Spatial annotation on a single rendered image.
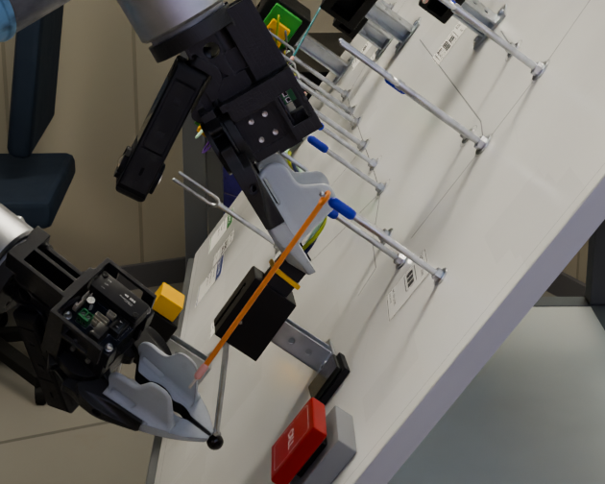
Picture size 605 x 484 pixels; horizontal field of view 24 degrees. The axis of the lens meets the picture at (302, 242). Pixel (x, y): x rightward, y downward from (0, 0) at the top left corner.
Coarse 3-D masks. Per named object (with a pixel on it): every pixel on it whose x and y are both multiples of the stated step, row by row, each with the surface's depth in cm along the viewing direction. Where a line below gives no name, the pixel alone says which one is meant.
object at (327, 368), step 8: (328, 360) 108; (336, 360) 107; (344, 360) 107; (328, 368) 107; (336, 368) 105; (344, 368) 105; (320, 376) 108; (328, 376) 106; (336, 376) 105; (344, 376) 105; (312, 384) 108; (320, 384) 106; (328, 384) 106; (336, 384) 105; (312, 392) 107; (320, 392) 106; (328, 392) 105; (320, 400) 106
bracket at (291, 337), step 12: (288, 324) 111; (276, 336) 111; (288, 336) 111; (300, 336) 112; (312, 336) 113; (288, 348) 112; (300, 348) 112; (312, 348) 112; (324, 348) 112; (300, 360) 112; (312, 360) 112; (324, 360) 111
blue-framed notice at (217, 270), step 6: (222, 258) 185; (216, 264) 187; (222, 264) 183; (216, 270) 184; (210, 276) 185; (216, 276) 181; (204, 282) 187; (210, 282) 182; (204, 288) 184; (198, 294) 185; (204, 294) 181; (198, 300) 182
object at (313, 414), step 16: (304, 416) 96; (320, 416) 95; (288, 432) 97; (304, 432) 94; (320, 432) 93; (272, 448) 98; (288, 448) 95; (304, 448) 93; (320, 448) 94; (272, 464) 96; (288, 464) 93; (304, 464) 95; (272, 480) 94; (288, 480) 94
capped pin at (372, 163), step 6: (324, 126) 138; (324, 132) 138; (330, 132) 138; (336, 138) 138; (342, 144) 139; (348, 144) 139; (354, 150) 139; (360, 156) 139; (366, 156) 139; (372, 162) 139; (372, 168) 139
